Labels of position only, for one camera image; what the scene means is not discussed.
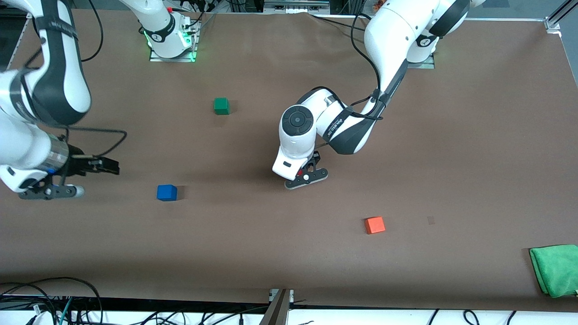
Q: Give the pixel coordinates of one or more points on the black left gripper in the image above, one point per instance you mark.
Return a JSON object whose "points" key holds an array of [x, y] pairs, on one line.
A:
{"points": [[317, 158]]}

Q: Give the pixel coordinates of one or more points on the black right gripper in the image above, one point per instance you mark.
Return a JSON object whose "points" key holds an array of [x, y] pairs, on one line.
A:
{"points": [[76, 163]]}

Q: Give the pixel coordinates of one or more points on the blue cube block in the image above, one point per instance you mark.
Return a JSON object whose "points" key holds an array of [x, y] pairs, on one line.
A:
{"points": [[166, 193]]}

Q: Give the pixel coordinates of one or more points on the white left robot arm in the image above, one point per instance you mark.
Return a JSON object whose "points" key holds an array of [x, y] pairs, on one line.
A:
{"points": [[388, 36]]}

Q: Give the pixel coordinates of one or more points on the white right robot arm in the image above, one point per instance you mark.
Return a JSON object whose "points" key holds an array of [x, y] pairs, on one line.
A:
{"points": [[22, 144]]}

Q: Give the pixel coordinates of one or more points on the orange cube block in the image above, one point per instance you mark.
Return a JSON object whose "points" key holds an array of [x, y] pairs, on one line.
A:
{"points": [[375, 225]]}

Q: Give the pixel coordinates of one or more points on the green cube block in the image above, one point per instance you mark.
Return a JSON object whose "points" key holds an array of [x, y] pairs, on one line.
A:
{"points": [[221, 106]]}

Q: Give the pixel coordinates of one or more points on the brown paper table cover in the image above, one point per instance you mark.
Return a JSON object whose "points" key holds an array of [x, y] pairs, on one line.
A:
{"points": [[180, 253]]}

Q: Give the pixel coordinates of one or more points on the green folded cloth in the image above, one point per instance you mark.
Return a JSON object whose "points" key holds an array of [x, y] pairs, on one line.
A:
{"points": [[557, 270]]}

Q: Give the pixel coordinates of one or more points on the small silver mounting bracket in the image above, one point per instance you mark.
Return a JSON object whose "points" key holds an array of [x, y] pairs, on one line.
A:
{"points": [[272, 295]]}

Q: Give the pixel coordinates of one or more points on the aluminium profile post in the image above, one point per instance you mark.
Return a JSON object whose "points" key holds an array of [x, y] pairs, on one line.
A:
{"points": [[277, 313]]}

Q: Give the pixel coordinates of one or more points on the aluminium frame beam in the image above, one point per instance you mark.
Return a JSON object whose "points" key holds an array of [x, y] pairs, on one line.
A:
{"points": [[293, 5]]}

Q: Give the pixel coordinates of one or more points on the silver corner bracket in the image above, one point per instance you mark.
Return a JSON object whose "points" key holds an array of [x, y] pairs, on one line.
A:
{"points": [[552, 25]]}

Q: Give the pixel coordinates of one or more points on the aluminium frame rail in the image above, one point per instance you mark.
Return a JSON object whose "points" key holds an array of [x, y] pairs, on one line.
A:
{"points": [[564, 11]]}

